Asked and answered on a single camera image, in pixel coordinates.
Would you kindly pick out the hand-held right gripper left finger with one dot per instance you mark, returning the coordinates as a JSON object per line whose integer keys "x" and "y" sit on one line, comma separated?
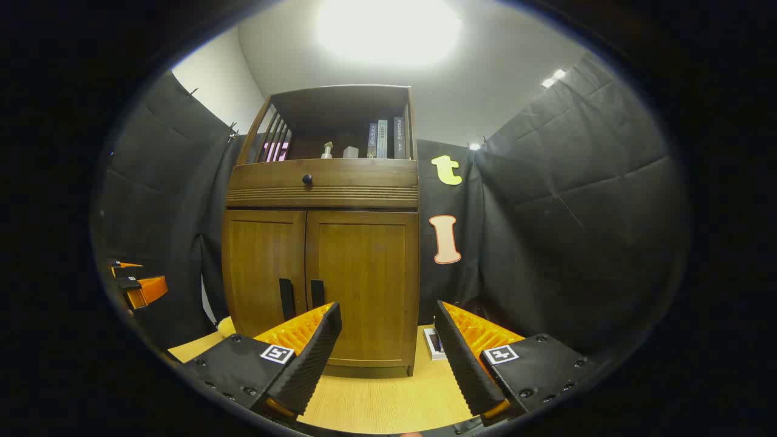
{"x": 309, "y": 364}

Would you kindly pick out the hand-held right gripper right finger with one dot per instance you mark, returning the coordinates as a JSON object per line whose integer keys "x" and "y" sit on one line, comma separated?
{"x": 467, "y": 364}

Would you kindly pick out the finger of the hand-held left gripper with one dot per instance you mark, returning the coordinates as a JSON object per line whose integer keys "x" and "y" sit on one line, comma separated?
{"x": 149, "y": 290}
{"x": 124, "y": 264}

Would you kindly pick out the wooden cabinet door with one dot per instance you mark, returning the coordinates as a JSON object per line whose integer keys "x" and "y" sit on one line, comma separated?
{"x": 364, "y": 273}
{"x": 261, "y": 267}

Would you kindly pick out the wooden double-door shoe cabinet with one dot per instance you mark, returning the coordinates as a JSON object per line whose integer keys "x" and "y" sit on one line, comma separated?
{"x": 340, "y": 194}

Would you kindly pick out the small white box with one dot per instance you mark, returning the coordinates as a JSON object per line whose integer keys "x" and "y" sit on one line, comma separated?
{"x": 433, "y": 344}

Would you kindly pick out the pale yellow object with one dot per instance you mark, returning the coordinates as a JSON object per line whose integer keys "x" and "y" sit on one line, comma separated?
{"x": 226, "y": 328}

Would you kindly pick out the black backdrop cloth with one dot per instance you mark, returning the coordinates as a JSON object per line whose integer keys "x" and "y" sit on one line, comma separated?
{"x": 576, "y": 212}

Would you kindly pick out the small spray bottle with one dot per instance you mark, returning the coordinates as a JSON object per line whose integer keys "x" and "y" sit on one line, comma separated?
{"x": 326, "y": 151}

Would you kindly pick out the translucent white container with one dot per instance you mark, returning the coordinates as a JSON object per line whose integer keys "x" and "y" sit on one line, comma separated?
{"x": 350, "y": 152}

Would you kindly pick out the dark blue book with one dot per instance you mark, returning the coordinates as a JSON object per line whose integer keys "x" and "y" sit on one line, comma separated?
{"x": 372, "y": 141}

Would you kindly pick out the grey book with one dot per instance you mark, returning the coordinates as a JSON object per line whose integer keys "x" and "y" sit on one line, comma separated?
{"x": 382, "y": 139}

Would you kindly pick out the large ceiling light panel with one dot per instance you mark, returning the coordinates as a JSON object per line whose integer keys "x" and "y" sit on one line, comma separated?
{"x": 388, "y": 30}

